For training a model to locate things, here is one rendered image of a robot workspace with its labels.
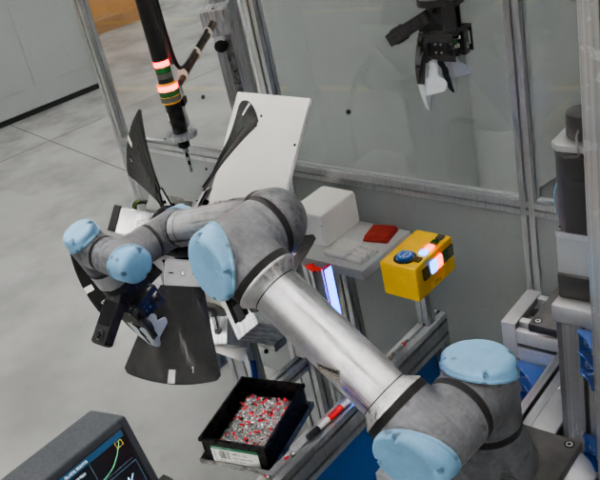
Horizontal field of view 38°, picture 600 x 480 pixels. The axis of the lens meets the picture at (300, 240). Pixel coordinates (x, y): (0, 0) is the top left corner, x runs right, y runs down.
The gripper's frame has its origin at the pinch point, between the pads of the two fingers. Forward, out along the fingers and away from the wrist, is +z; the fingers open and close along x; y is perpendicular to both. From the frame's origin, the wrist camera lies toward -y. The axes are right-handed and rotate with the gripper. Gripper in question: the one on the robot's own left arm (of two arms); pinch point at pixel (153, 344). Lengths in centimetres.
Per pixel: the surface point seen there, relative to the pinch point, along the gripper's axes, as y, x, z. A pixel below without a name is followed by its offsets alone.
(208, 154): 88, 78, 34
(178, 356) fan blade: 3.4, 1.0, 9.4
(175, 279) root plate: 16.7, 6.6, -1.5
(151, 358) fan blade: -0.2, 5.8, 7.5
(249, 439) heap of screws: -4.5, -22.1, 19.6
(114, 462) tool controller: -32, -40, -27
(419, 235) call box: 57, -34, 14
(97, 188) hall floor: 154, 315, 160
